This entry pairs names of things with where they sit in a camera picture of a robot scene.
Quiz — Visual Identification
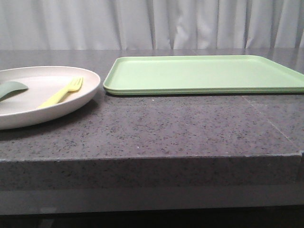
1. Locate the beige round plate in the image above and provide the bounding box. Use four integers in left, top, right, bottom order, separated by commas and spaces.
0, 66, 101, 130

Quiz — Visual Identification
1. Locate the sage green plastic spoon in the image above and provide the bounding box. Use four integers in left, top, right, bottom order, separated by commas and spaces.
0, 81, 29, 101

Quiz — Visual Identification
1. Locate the light green plastic tray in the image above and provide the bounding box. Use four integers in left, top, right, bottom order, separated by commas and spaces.
103, 55, 304, 95

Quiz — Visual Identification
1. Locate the yellow plastic fork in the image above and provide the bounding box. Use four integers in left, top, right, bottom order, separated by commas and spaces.
38, 77, 83, 108

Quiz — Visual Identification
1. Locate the white pleated curtain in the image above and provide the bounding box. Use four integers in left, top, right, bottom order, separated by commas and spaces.
0, 0, 304, 50

